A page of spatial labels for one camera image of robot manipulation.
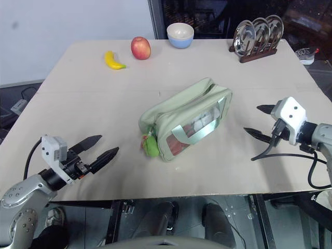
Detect round steel plate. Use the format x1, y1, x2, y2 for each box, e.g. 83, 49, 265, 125
232, 21, 256, 57
265, 14, 284, 49
251, 17, 271, 51

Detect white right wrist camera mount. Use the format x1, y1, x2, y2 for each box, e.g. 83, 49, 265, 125
270, 96, 308, 146

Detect yellow banana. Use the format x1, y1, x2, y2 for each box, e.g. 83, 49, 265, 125
104, 50, 128, 71

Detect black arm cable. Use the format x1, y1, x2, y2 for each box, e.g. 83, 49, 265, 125
23, 139, 44, 181
250, 119, 332, 189

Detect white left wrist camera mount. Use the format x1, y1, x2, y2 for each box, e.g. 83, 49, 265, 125
40, 134, 76, 185

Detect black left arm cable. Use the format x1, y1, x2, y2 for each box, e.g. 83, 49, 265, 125
23, 139, 44, 181

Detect green zipper pull charm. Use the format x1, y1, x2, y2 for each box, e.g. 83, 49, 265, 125
141, 126, 160, 158

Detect red apple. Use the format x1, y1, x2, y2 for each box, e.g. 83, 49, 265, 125
130, 36, 152, 61

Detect dark wooden plate rack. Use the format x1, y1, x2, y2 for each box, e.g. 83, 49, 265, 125
229, 46, 278, 64

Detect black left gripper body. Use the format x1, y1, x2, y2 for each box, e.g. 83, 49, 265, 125
60, 149, 93, 181

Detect grey and white sneaker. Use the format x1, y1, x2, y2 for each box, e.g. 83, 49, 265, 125
45, 206, 66, 229

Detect grey robot torso edge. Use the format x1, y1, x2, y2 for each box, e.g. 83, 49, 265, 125
98, 234, 232, 249

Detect dark rounded robot foot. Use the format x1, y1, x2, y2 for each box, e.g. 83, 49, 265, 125
201, 203, 237, 249
131, 201, 180, 242

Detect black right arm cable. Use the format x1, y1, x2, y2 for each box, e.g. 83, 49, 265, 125
250, 119, 332, 189

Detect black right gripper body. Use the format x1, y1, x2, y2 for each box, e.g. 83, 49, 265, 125
270, 118, 291, 143

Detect light green toiletry bag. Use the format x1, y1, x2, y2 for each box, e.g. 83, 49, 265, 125
139, 77, 233, 164

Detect black table leg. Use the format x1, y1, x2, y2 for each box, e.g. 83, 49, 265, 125
104, 199, 123, 245
252, 193, 277, 249

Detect grey power adapter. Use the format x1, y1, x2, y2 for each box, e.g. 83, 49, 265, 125
10, 100, 28, 114

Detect blue and white bowl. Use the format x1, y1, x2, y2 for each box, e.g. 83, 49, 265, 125
166, 22, 195, 49

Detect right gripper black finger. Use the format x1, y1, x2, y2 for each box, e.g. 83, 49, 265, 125
256, 104, 278, 115
243, 127, 273, 145

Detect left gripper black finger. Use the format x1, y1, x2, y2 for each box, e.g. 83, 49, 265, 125
89, 147, 120, 175
68, 134, 103, 156

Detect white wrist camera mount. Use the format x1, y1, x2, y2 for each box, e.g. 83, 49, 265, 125
270, 96, 308, 146
40, 134, 76, 185

